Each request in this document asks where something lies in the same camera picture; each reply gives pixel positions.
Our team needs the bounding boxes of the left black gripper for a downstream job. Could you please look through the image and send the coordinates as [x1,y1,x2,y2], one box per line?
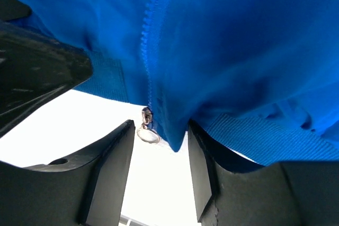
[1,0,93,136]

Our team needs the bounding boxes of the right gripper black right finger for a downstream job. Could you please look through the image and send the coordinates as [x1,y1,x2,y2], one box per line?
[188,121,338,225]

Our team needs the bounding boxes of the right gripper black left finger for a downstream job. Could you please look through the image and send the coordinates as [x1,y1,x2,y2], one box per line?
[1,120,135,225]

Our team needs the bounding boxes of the blue white red jacket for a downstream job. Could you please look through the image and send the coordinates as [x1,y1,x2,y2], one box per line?
[14,0,338,166]

